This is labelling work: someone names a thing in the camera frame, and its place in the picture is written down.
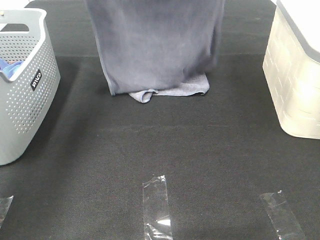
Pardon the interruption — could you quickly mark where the grey towel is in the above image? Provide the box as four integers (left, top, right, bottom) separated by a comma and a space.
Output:
85, 0, 225, 103

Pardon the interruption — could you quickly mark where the black table mat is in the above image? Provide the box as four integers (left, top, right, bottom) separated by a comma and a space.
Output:
0, 0, 320, 240

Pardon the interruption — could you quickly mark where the clear tape strip centre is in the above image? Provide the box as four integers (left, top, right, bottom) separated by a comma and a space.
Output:
142, 175, 173, 240

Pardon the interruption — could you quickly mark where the clear tape strip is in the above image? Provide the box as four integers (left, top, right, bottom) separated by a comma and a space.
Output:
259, 190, 307, 240
142, 175, 173, 240
0, 195, 14, 228

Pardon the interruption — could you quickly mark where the grey perforated laundry basket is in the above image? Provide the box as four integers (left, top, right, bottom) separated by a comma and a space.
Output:
0, 8, 61, 166

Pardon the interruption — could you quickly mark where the white plastic basket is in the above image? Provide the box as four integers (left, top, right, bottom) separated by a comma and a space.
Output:
262, 0, 320, 139

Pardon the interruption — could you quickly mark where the blue cloth in basket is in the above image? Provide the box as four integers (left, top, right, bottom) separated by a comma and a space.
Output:
0, 58, 23, 79

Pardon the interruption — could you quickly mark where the clear tape strip right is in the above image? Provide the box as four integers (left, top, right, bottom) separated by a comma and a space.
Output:
259, 190, 307, 240

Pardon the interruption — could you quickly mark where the clear tape strip left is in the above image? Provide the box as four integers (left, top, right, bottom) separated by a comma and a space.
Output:
0, 195, 14, 228

